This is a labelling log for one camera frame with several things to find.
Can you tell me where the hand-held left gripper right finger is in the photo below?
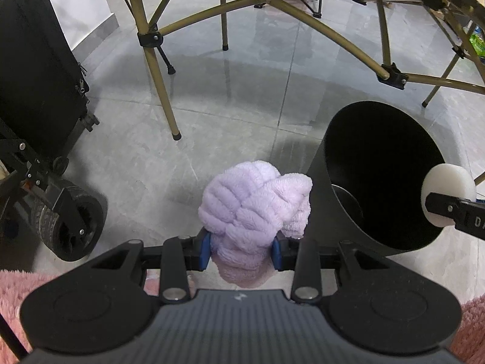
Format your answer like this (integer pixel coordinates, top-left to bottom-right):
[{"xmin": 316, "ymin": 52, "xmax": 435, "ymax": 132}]
[{"xmin": 271, "ymin": 231, "xmax": 387, "ymax": 306}]

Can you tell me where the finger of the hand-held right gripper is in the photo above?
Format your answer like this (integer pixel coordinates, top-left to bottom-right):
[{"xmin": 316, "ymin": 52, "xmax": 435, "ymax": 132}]
[{"xmin": 425, "ymin": 193, "xmax": 465, "ymax": 229}]

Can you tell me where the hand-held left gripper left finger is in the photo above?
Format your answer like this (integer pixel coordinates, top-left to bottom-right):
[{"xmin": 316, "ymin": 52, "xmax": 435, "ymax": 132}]
[{"xmin": 91, "ymin": 229, "xmax": 211, "ymax": 305}]

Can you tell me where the white round foam sponge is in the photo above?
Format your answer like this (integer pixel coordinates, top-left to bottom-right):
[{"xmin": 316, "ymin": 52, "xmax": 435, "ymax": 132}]
[{"xmin": 421, "ymin": 164, "xmax": 477, "ymax": 228}]

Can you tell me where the purple fluffy cloth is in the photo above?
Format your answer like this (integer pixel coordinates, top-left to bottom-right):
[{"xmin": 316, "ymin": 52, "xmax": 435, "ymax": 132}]
[{"xmin": 198, "ymin": 161, "xmax": 313, "ymax": 288}]

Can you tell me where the black trash bin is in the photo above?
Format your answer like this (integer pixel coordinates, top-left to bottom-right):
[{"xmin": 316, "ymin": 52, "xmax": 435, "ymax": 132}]
[{"xmin": 305, "ymin": 100, "xmax": 455, "ymax": 253}]

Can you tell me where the black wheeled cart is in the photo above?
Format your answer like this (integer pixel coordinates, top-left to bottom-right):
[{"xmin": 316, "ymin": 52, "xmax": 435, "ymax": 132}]
[{"xmin": 0, "ymin": 117, "xmax": 105, "ymax": 262}]

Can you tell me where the green bag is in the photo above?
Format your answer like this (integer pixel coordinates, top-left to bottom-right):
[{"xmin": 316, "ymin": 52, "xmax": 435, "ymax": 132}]
[{"xmin": 470, "ymin": 32, "xmax": 485, "ymax": 60}]

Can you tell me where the tan folding table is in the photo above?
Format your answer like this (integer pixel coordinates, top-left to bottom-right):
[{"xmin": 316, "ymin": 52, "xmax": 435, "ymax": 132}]
[{"xmin": 38, "ymin": 0, "xmax": 485, "ymax": 141}]

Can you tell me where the pink fluffy rug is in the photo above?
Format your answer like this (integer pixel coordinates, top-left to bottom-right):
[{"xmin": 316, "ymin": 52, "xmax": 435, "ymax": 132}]
[{"xmin": 0, "ymin": 269, "xmax": 485, "ymax": 364}]

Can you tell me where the black suitcase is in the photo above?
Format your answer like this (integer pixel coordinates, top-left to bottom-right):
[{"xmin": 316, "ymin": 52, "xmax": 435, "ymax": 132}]
[{"xmin": 0, "ymin": 0, "xmax": 92, "ymax": 160}]

